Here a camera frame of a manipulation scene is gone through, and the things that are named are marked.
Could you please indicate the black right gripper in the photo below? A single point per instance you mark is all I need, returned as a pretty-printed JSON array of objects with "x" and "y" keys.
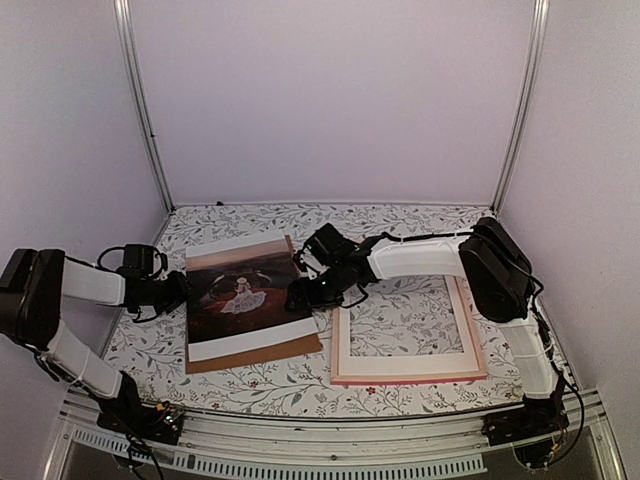
[{"x": 303, "y": 299}]

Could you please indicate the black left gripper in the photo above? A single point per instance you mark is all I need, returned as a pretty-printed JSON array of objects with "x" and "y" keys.
[{"x": 181, "y": 292}]

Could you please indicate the brown cardboard backing board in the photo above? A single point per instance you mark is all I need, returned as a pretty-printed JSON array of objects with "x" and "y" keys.
[{"x": 260, "y": 357}]

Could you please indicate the landscape photo print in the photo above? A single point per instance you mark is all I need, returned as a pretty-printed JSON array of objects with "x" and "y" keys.
[{"x": 240, "y": 295}]

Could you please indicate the white photo mat board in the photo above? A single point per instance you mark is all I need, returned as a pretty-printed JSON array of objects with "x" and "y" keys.
[{"x": 405, "y": 360}]

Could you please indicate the pink wooden picture frame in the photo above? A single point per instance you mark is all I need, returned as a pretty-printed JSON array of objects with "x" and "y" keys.
[{"x": 410, "y": 377}]

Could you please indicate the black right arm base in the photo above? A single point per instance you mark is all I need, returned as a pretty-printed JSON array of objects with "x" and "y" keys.
[{"x": 541, "y": 424}]

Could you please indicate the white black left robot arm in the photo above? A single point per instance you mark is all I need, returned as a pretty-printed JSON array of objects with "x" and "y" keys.
[{"x": 36, "y": 285}]

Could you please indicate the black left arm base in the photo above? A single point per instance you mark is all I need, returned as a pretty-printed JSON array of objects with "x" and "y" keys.
[{"x": 162, "y": 422}]

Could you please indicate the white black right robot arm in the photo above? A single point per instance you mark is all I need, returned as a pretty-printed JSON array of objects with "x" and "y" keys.
[{"x": 500, "y": 278}]

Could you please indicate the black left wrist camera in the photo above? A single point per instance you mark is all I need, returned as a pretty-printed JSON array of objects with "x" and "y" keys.
[{"x": 139, "y": 261}]

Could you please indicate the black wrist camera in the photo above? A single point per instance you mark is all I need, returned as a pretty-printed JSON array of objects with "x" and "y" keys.
[
  {"x": 139, "y": 261},
  {"x": 328, "y": 246}
]

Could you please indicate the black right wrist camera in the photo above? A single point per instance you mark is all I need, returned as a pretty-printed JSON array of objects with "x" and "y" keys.
[{"x": 328, "y": 246}]

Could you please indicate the left aluminium corner post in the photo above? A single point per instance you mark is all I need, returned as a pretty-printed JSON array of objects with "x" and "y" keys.
[{"x": 126, "y": 35}]

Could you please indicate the aluminium corner post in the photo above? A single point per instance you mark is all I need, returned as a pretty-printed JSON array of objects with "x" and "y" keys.
[
  {"x": 126, "y": 35},
  {"x": 531, "y": 68}
]

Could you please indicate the aluminium front table rail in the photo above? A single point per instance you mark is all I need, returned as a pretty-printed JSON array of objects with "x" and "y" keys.
[{"x": 221, "y": 445}]

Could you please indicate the right aluminium corner post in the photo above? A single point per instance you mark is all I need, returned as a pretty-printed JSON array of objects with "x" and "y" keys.
[{"x": 531, "y": 68}]

